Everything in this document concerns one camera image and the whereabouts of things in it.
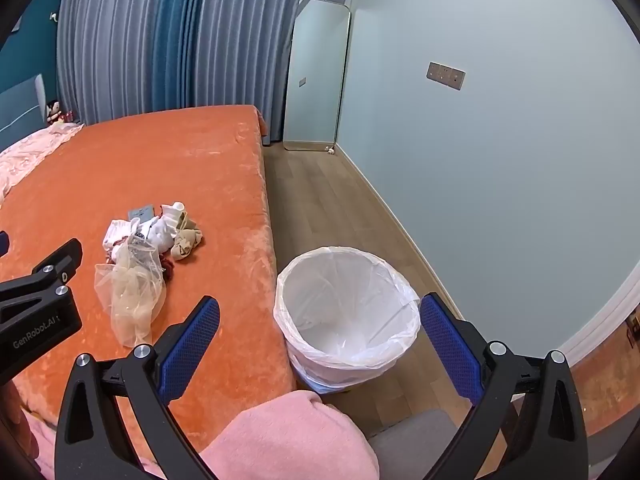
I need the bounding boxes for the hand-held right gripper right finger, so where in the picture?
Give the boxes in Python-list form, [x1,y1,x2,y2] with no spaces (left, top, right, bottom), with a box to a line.
[419,292,588,480]

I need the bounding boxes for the blue curtain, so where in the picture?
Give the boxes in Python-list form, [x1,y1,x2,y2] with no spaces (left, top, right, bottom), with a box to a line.
[150,0,203,111]

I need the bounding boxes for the standing floor mirror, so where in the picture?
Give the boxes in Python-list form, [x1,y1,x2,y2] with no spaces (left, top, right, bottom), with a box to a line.
[282,0,352,152]

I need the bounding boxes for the pink quilt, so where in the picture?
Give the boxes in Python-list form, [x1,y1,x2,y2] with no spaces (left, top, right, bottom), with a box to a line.
[0,122,85,202]

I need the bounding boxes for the brown wall switch panel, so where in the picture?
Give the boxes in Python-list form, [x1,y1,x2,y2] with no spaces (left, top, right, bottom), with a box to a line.
[426,61,467,92]

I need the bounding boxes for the white ribbed sock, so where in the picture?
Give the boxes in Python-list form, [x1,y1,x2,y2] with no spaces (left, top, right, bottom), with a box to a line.
[160,201,189,233]

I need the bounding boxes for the clear plastic bag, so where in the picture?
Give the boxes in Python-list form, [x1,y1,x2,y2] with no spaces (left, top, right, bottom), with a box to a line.
[94,232,167,349]

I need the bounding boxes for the grey curtain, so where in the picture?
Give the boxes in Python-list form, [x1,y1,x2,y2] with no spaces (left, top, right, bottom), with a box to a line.
[192,0,358,147]
[56,0,168,126]

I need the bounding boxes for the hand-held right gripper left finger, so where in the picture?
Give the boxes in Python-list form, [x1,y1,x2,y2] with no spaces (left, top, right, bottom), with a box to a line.
[54,295,222,480]

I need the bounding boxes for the orange bed blanket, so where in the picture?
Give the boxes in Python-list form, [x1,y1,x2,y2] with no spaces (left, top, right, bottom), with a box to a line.
[0,105,301,461]

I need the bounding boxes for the blue padded headboard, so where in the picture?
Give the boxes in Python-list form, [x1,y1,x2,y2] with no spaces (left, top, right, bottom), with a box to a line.
[0,74,47,152]

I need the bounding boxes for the person's pink fleece pants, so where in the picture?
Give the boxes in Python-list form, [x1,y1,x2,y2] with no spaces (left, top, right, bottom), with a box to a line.
[25,390,381,480]

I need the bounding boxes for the beige knotted stocking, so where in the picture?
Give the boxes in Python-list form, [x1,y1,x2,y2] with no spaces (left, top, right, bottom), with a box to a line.
[170,226,204,261]

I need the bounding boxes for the white-lined trash bin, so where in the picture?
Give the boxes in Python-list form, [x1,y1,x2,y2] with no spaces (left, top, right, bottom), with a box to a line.
[274,246,422,393]

